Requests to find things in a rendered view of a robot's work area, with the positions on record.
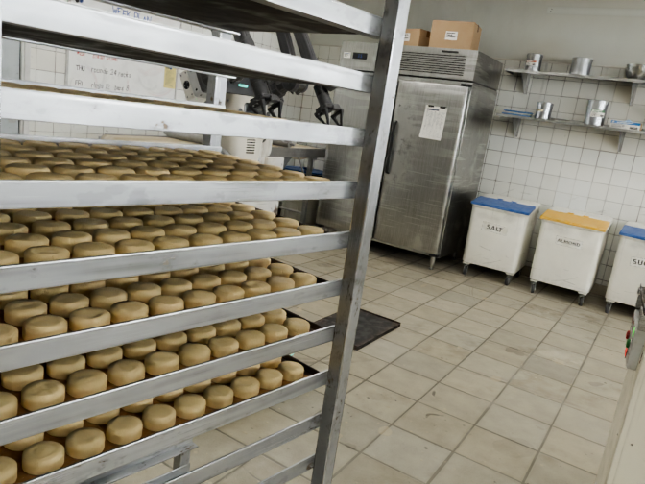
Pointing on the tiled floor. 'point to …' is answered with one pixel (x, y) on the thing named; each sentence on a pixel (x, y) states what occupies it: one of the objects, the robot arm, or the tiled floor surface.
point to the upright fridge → (418, 147)
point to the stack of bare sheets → (374, 328)
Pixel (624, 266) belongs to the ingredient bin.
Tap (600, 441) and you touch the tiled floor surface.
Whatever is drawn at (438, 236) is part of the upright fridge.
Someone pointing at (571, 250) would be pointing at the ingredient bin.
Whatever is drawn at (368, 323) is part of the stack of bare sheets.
